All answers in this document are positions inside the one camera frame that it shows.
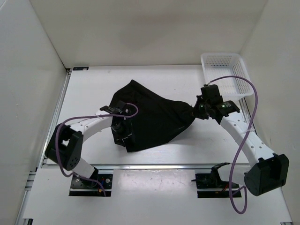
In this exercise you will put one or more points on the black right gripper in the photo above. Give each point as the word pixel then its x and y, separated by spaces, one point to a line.
pixel 196 112

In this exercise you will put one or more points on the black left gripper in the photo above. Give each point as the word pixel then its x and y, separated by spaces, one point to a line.
pixel 127 133

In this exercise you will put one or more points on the black shorts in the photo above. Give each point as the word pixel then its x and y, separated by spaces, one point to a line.
pixel 158 120

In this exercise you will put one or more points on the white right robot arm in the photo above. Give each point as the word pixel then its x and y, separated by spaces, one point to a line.
pixel 266 171

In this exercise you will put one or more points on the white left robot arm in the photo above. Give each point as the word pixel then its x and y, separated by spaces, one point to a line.
pixel 66 143

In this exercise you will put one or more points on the white perforated plastic basket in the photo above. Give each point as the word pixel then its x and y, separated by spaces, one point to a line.
pixel 231 67

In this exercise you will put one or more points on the small black corner label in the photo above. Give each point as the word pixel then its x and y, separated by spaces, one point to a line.
pixel 80 68

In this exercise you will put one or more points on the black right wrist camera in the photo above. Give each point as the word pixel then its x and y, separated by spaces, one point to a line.
pixel 211 93

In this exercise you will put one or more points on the aluminium table edge rail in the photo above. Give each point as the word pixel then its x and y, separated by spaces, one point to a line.
pixel 153 166

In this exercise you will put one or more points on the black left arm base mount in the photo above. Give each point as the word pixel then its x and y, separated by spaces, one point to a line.
pixel 101 188

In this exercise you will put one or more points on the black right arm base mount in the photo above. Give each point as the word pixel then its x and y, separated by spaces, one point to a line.
pixel 210 185

